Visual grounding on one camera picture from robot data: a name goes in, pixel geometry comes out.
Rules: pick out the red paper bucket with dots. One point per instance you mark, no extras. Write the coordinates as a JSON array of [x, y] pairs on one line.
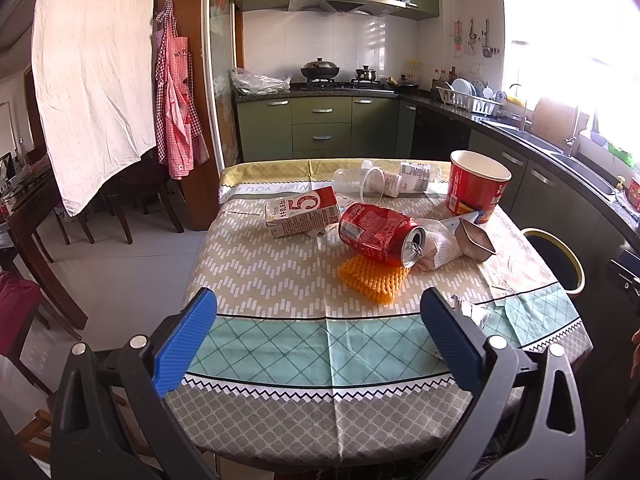
[[476, 183]]

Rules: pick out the yellow rimmed blue trash bin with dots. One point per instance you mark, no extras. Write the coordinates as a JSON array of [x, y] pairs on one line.
[[560, 259]]

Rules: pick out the crumpled plastic bag on counter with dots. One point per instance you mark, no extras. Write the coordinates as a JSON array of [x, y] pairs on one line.
[[248, 83]]

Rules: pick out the steel kitchen sink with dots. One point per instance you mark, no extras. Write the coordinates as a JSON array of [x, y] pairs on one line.
[[575, 166]]

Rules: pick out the clear plastic water bottle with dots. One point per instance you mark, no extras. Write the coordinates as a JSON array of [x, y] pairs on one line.
[[408, 178]]

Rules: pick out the brown plastic tray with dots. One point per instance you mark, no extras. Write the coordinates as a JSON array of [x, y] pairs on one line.
[[473, 241]]

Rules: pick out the red white milk carton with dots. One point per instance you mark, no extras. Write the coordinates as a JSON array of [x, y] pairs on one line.
[[309, 211]]

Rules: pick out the crumpled white paper scrap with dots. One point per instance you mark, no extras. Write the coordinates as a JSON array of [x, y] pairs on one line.
[[476, 313]]

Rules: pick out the green lower kitchen cabinets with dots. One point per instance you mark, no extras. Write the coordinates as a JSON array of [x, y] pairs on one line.
[[299, 127]]

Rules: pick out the patterned tablecloth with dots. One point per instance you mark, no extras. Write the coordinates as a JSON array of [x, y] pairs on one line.
[[299, 369]]

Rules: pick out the white dish rack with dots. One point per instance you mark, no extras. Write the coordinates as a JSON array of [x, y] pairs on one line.
[[461, 94]]

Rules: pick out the clear plastic cup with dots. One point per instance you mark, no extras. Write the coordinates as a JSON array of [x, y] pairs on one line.
[[372, 184]]

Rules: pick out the dark wooden dining table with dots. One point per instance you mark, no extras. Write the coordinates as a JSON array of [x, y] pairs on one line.
[[31, 208]]

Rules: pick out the white hanging sheet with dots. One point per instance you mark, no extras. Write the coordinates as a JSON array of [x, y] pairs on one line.
[[92, 67]]

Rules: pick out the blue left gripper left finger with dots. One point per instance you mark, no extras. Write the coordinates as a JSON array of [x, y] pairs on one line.
[[179, 346]]

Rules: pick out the black wok with lid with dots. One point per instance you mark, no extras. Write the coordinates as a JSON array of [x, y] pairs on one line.
[[320, 70]]

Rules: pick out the white paper towel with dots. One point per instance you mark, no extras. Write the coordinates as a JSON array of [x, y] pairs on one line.
[[441, 245]]

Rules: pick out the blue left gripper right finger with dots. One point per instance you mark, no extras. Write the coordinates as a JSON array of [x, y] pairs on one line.
[[458, 340]]

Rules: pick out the red cola can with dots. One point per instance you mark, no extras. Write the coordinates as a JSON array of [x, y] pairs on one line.
[[382, 234]]

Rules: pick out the red checkered apron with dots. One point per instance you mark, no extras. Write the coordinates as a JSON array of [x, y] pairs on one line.
[[179, 134]]

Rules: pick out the small pot on stove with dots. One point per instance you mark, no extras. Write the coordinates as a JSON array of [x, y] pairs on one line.
[[365, 73]]

